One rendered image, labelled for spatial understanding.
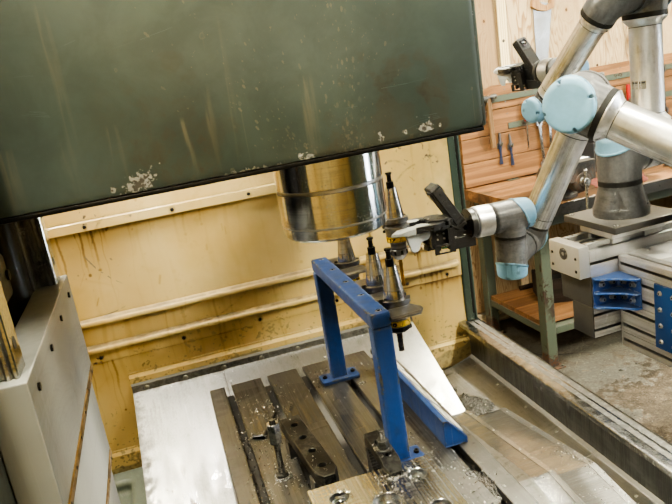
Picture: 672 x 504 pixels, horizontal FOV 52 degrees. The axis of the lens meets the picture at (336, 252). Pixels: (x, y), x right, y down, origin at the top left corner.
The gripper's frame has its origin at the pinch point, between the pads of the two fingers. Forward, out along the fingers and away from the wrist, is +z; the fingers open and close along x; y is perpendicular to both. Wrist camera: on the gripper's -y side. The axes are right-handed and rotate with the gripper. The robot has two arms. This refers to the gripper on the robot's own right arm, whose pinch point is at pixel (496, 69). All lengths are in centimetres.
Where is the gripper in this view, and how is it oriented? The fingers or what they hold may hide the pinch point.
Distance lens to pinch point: 251.8
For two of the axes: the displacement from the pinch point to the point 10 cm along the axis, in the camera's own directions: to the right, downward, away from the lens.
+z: -5.3, -1.4, 8.4
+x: 8.1, -4.0, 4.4
